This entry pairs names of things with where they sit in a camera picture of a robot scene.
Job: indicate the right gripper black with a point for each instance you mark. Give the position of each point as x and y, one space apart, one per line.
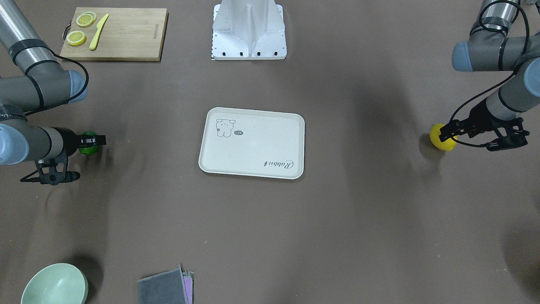
68 142

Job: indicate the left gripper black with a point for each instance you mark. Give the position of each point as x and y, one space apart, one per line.
476 120

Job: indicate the yellow lemon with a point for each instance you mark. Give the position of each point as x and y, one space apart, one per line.
434 135

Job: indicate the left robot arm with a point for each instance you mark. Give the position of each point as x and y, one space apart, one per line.
499 40

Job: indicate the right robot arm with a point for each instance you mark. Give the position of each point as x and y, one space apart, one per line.
44 85

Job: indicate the cream rabbit print tray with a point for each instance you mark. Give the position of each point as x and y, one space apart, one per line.
254 143

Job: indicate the yellow plastic knife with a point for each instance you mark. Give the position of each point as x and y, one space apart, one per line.
99 27

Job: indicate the lemon slice lower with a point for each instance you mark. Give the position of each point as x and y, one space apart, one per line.
76 38

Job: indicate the lemon slice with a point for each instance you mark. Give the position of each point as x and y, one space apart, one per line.
86 19
76 38

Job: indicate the bamboo cutting board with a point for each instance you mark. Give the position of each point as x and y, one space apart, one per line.
129 34

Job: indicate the lemon slice upper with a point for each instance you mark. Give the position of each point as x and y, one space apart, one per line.
86 19

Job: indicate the pale green bowl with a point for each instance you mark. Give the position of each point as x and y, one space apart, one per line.
60 283

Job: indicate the grey folded cloth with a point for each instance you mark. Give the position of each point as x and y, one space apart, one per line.
164 288

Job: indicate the purple folded cloth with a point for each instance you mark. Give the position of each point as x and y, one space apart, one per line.
188 284

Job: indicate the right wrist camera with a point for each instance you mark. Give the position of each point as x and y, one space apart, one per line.
52 172

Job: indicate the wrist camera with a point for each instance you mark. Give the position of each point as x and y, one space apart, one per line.
510 134
52 172

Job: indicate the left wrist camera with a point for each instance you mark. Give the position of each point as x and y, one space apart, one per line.
510 134

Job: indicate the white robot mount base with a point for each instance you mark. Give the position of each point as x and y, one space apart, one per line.
248 30

